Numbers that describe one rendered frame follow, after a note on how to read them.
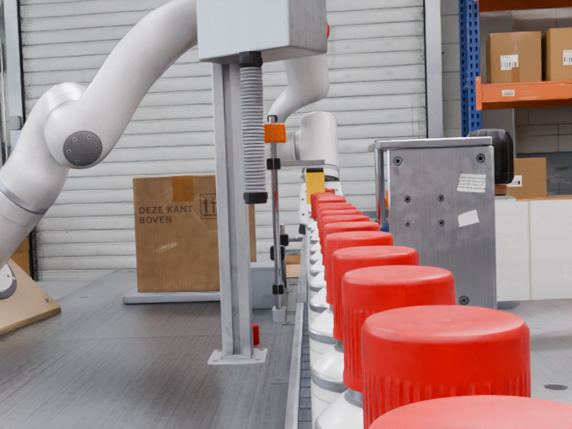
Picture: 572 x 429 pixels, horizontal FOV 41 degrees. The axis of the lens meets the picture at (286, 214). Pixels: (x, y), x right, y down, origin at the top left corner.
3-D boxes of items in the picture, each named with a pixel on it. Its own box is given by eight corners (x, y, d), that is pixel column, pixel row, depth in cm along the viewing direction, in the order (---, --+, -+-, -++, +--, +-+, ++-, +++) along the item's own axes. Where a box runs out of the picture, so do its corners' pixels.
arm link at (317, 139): (294, 166, 169) (336, 163, 167) (293, 111, 172) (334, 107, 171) (301, 179, 176) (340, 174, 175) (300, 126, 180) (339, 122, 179)
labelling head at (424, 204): (502, 405, 74) (497, 140, 73) (368, 408, 75) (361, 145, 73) (472, 368, 88) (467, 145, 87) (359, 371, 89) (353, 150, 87)
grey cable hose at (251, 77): (267, 203, 105) (262, 49, 104) (242, 204, 105) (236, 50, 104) (269, 203, 109) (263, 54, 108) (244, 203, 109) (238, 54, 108)
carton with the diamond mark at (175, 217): (237, 290, 176) (233, 174, 175) (137, 293, 179) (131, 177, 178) (257, 273, 206) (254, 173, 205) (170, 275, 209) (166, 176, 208)
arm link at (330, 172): (299, 165, 168) (300, 178, 167) (340, 163, 167) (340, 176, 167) (300, 178, 176) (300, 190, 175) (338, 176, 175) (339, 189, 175)
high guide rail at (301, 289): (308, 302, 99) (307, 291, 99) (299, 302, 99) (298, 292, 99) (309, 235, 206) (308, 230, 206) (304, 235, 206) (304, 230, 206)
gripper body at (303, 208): (297, 174, 168) (299, 224, 164) (344, 173, 167) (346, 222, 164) (298, 185, 175) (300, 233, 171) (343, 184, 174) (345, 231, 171)
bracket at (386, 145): (493, 144, 73) (492, 134, 73) (377, 148, 74) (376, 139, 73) (464, 149, 87) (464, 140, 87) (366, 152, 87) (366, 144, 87)
